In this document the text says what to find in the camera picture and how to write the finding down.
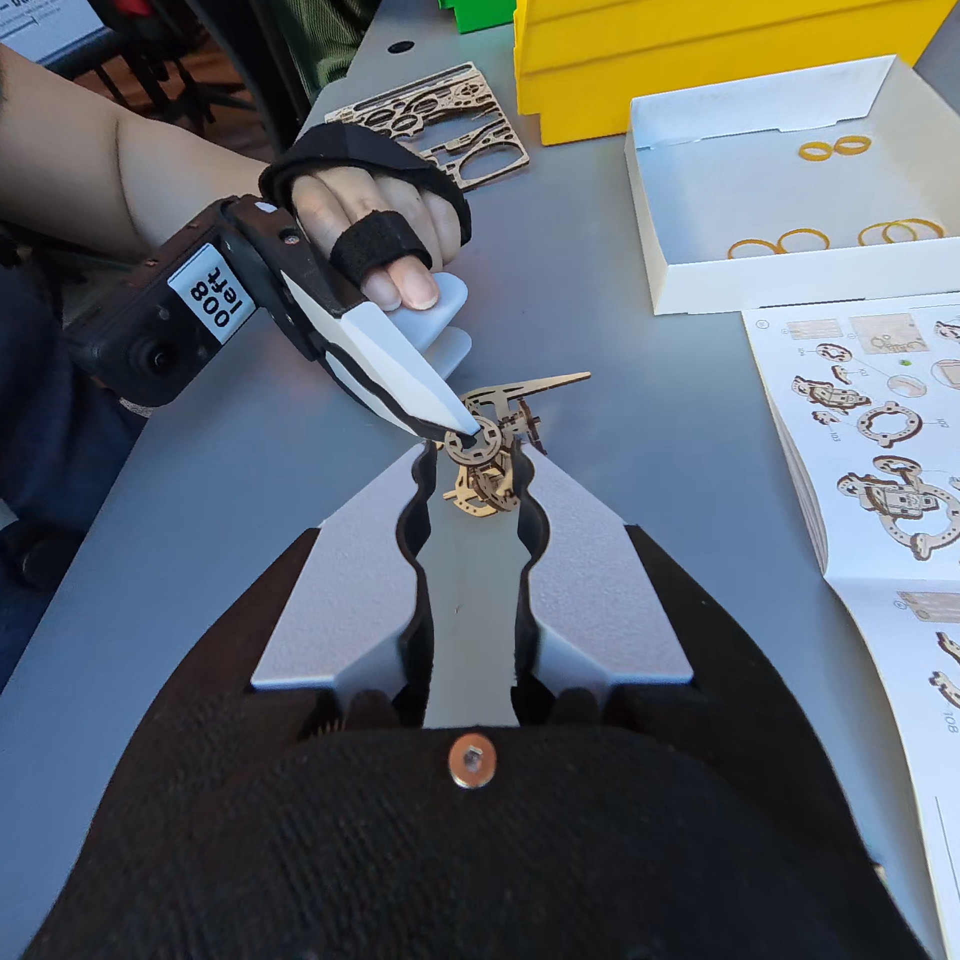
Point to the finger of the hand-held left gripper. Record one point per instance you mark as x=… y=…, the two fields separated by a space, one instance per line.
x=360 y=382
x=405 y=352

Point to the group of yellow rubber bands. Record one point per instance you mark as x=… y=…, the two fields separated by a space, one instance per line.
x=834 y=147

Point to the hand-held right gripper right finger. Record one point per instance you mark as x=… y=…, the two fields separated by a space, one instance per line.
x=600 y=600

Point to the pointed wooden model part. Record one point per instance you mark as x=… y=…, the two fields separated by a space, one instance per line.
x=540 y=386

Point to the person's left forearm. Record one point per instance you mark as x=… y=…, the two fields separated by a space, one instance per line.
x=112 y=165

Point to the instruction booklet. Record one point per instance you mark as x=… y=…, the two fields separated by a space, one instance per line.
x=847 y=465

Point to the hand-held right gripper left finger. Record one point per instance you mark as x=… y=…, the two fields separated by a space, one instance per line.
x=345 y=600

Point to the wooden parts sheet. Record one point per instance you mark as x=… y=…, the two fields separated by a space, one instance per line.
x=499 y=120

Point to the green cloth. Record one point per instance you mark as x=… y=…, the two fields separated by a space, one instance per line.
x=330 y=37

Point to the person's leg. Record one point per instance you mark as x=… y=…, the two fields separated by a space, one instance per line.
x=45 y=450

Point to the black chair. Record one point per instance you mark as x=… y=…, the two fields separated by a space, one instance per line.
x=255 y=60

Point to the person's left hand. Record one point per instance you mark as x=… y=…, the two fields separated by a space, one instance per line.
x=360 y=195

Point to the green plastic bin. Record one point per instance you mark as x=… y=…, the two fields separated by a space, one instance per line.
x=480 y=13

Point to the white sign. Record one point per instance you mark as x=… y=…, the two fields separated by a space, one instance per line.
x=45 y=30

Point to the white cardboard box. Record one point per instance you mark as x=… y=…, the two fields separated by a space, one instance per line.
x=712 y=289

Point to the yellow plastic bin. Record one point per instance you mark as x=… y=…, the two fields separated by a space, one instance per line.
x=675 y=112
x=675 y=45

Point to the wooden model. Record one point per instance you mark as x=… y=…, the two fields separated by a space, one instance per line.
x=484 y=487

